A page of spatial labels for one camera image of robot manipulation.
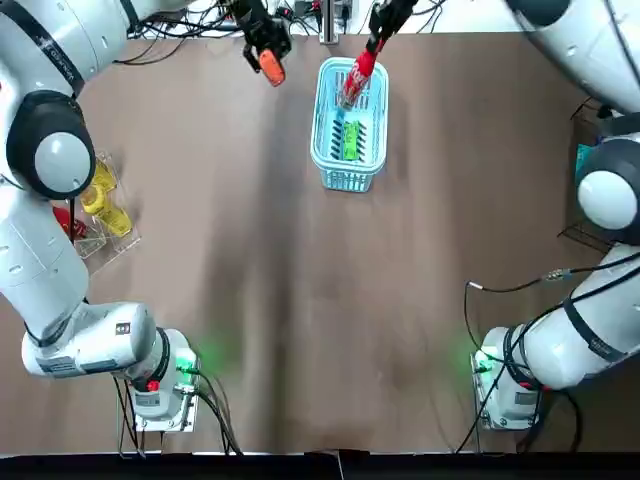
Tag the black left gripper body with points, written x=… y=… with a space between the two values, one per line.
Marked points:
x=260 y=25

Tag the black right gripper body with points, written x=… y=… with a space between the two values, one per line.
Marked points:
x=395 y=10

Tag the orange black barcode scanner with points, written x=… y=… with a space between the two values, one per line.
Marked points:
x=272 y=70

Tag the red cola bottle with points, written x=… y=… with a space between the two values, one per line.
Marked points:
x=356 y=75
x=70 y=225

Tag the green snack packet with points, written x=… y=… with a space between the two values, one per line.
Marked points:
x=351 y=142

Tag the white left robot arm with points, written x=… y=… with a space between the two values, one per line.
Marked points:
x=45 y=280

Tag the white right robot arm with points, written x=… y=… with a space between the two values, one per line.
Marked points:
x=565 y=345

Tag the blue plastic basket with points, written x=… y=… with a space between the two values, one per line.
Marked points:
x=350 y=182

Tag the teal snack packet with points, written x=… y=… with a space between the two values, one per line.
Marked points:
x=584 y=160

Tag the clear acrylic shelf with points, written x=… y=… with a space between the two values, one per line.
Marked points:
x=120 y=245

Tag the aluminium profile post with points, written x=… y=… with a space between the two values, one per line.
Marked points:
x=332 y=20

